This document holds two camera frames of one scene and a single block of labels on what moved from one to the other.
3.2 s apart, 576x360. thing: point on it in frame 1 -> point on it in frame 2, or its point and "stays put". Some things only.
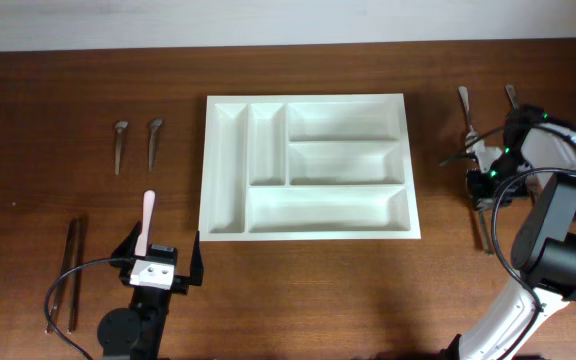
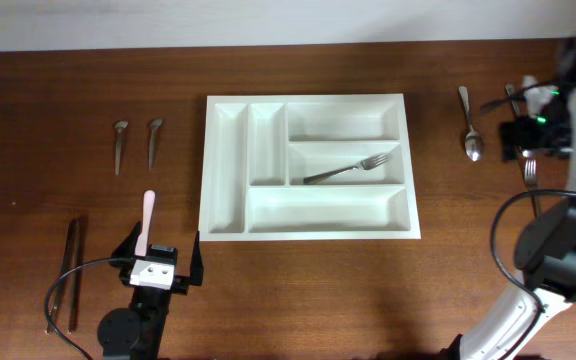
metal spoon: (471, 135) stays put
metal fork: (485, 234) -> (368, 163)
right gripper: (480, 194) -> (528, 139)
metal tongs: (68, 288) stays put
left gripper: (182, 283) stays put
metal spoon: (512, 96) stays put
